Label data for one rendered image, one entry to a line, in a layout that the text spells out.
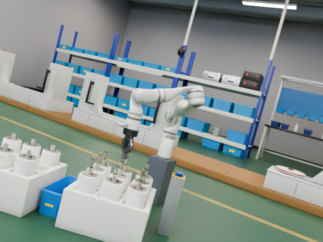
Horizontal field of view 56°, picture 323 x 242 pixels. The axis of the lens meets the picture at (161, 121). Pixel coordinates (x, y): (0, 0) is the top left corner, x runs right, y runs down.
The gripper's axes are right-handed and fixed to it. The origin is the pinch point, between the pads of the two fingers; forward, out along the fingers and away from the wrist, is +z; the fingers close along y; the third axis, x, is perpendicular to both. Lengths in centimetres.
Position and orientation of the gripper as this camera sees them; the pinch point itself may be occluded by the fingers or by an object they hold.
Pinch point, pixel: (124, 156)
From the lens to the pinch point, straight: 152.4
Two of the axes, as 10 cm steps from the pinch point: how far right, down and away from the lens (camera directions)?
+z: -2.6, 9.6, 0.6
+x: -8.8, -2.1, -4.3
